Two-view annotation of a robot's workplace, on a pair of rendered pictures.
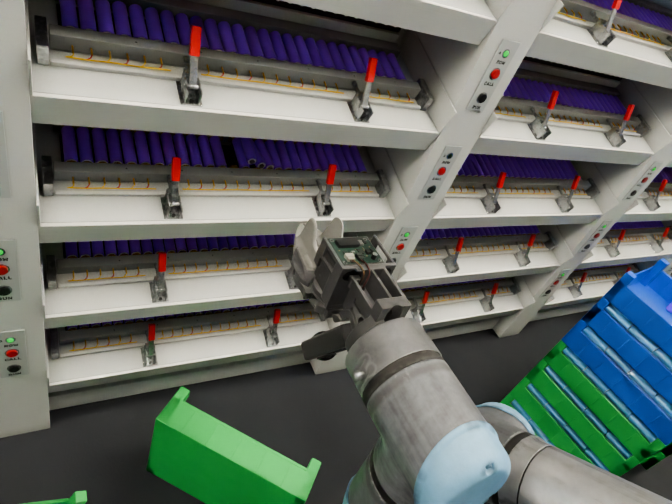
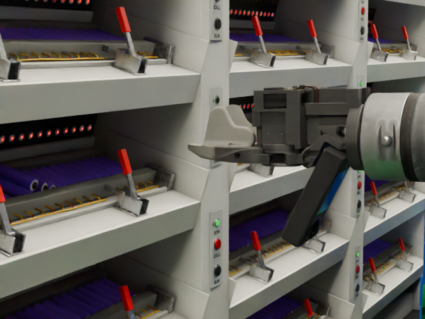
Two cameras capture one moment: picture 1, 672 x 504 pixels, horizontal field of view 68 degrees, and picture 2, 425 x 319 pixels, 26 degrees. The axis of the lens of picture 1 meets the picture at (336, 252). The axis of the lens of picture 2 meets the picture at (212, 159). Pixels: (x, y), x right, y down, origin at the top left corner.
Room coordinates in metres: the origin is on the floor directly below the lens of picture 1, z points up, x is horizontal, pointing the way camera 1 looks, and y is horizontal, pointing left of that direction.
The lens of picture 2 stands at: (-0.45, 0.43, 0.77)
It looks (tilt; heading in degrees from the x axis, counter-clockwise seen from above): 7 degrees down; 338
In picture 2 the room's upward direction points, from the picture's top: straight up
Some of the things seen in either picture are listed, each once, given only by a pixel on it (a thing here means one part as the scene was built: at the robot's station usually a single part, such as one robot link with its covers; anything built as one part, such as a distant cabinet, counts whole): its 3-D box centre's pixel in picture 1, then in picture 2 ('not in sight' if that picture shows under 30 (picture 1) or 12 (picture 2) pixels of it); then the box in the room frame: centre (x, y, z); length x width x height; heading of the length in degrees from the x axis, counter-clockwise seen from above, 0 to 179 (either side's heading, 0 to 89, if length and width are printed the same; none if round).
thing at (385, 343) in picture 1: (388, 359); (388, 137); (0.35, -0.09, 0.68); 0.10 x 0.05 x 0.09; 130
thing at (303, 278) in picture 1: (313, 275); (253, 152); (0.45, 0.01, 0.66); 0.09 x 0.05 x 0.02; 40
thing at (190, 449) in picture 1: (230, 466); not in sight; (0.48, 0.02, 0.10); 0.30 x 0.08 x 0.20; 85
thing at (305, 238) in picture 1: (309, 237); (218, 132); (0.49, 0.04, 0.68); 0.09 x 0.03 x 0.06; 40
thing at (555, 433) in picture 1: (578, 418); not in sight; (0.97, -0.78, 0.12); 0.30 x 0.20 x 0.08; 48
